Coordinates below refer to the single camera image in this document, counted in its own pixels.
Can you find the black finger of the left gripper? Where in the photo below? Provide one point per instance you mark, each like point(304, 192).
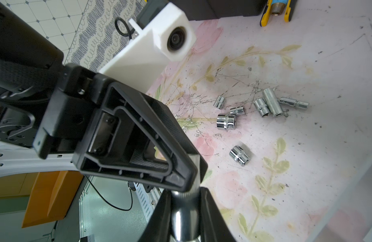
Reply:
point(134, 137)

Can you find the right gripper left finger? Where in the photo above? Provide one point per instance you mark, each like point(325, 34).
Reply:
point(158, 227)

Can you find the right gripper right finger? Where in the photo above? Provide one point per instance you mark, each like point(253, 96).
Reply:
point(212, 225)

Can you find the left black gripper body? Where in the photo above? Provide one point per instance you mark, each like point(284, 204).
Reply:
point(44, 104)

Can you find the long chrome socket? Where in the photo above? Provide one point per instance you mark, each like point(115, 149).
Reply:
point(185, 213)
point(272, 102)

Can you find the lone chrome socket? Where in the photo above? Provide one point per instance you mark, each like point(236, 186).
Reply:
point(239, 155)

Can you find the tiny chrome socket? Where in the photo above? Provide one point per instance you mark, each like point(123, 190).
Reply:
point(219, 102)

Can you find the wide chrome socket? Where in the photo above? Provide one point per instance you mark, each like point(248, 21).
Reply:
point(226, 122)

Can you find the small chrome socket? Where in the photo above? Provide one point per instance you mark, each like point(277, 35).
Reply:
point(237, 111)

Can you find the short chrome socket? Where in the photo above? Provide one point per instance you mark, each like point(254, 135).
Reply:
point(262, 107)

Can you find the clear plastic storage box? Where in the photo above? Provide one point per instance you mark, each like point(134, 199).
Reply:
point(349, 219)

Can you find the yellow black toolbox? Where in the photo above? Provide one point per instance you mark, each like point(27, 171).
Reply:
point(215, 9)

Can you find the chrome extension bar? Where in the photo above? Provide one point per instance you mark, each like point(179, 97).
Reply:
point(294, 103)

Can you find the blue yellow hand tool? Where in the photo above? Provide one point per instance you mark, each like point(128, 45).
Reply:
point(277, 8)

